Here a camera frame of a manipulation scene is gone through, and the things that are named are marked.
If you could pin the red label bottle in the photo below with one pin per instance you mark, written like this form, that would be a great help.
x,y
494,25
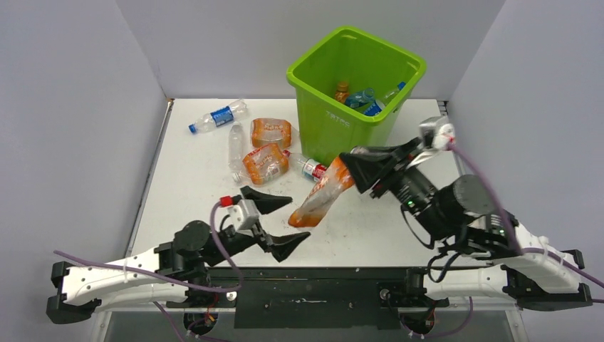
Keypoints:
x,y
305,166

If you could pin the crushed blue label bottle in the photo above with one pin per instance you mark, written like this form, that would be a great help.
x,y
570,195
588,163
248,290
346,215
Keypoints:
x,y
360,98

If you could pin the pepsi bottle blue cap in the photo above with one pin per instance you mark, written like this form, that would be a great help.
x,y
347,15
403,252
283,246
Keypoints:
x,y
379,104

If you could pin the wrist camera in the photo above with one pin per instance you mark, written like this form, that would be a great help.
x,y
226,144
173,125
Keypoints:
x,y
244,215
436,133

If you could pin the green plastic bin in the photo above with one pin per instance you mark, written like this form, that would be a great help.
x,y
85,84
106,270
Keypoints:
x,y
349,54

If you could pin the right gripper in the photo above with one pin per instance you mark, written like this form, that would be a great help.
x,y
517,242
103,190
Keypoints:
x,y
387,168

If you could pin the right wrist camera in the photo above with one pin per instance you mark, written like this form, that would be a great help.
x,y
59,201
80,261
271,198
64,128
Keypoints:
x,y
436,133

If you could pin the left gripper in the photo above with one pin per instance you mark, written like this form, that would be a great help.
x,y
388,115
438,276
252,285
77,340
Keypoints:
x,y
280,245

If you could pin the orange juice bottle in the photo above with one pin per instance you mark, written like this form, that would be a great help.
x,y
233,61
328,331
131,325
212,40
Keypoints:
x,y
342,91

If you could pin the clear bottle no label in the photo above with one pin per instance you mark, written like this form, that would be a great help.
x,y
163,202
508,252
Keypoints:
x,y
236,150

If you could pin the orange crushed bottle top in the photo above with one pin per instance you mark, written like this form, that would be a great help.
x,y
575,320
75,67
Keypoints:
x,y
271,130

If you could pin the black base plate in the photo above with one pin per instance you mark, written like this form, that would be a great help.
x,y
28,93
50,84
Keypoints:
x,y
335,297

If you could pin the orange crushed bottle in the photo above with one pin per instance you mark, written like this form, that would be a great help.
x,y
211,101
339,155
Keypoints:
x,y
271,130
265,164

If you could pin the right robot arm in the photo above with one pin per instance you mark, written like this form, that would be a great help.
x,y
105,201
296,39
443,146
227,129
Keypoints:
x,y
487,252

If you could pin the small orange label bottle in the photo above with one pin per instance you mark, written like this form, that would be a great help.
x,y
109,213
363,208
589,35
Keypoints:
x,y
335,180

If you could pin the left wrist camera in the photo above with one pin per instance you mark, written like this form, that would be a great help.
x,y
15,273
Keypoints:
x,y
244,215

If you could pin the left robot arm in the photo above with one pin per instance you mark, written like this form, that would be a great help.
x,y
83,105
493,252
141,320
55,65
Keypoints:
x,y
193,270

